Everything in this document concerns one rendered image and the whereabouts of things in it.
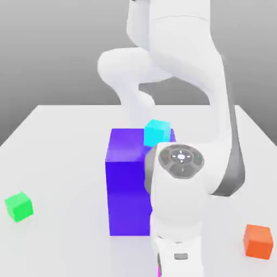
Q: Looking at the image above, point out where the small cyan cube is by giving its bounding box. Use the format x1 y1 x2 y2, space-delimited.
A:
143 118 172 148

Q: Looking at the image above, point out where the small green cube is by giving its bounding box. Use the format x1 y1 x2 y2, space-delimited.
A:
4 191 35 223

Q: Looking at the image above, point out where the large blue box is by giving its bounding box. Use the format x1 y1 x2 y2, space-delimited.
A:
105 128 176 237

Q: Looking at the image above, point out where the small orange cube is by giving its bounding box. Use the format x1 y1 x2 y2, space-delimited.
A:
242 224 274 261

